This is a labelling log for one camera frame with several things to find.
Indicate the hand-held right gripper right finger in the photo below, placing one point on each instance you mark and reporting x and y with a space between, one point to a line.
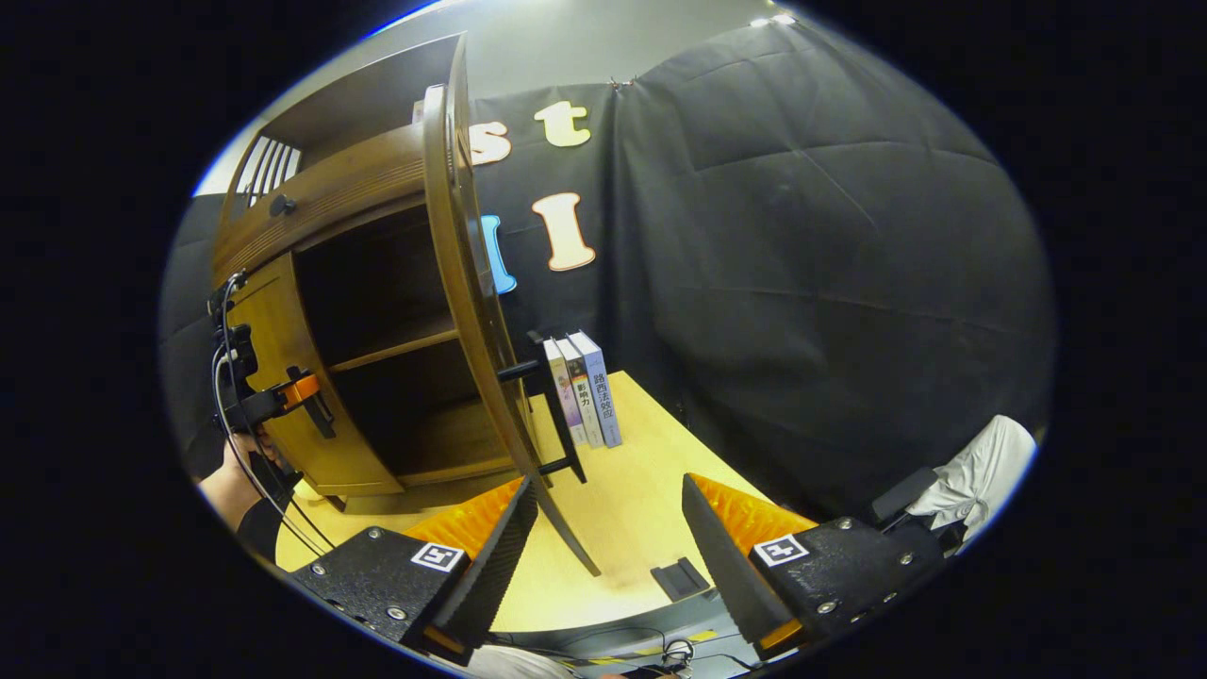
721 566

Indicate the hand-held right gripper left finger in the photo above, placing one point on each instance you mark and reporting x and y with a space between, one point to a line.
500 566

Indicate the wooden double-door shoe cabinet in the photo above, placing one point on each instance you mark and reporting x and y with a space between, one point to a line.
339 193

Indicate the pale pink book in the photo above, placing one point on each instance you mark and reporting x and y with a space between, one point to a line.
564 391

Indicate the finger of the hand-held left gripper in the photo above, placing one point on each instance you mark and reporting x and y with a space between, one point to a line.
300 389

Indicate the black round drawer knob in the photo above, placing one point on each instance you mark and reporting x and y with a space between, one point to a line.
282 205

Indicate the white book with dark band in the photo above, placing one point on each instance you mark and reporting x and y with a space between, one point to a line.
583 396

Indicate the small black holder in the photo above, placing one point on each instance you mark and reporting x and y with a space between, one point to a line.
679 577

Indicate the wooden shoe cabinet door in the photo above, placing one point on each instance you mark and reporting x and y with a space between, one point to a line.
453 236

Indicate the white cloth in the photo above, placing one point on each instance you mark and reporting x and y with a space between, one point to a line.
981 471

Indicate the black backdrop cloth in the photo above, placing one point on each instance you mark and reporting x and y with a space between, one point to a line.
801 283

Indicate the grey-blue book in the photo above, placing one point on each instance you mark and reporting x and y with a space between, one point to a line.
603 396

